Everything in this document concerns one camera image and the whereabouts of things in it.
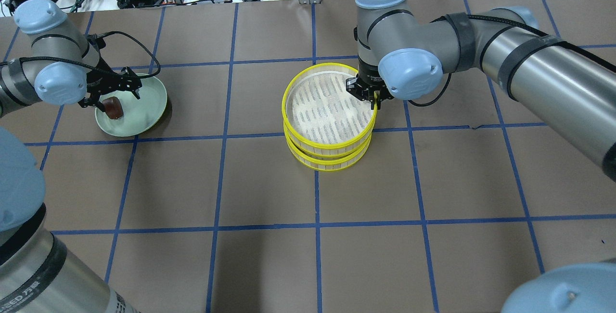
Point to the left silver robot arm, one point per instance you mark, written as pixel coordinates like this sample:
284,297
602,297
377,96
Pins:
66,66

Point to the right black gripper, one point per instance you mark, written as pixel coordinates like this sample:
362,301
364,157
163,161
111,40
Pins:
368,73

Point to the yellow steamer layer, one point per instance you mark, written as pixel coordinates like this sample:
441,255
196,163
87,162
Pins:
318,111
317,159

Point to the brown bun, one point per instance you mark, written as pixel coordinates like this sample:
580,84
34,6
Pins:
113,108

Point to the light green plate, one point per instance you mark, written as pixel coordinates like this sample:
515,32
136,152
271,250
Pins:
139,115

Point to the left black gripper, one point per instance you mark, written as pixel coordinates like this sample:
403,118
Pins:
99,83

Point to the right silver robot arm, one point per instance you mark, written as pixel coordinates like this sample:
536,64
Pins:
570,89

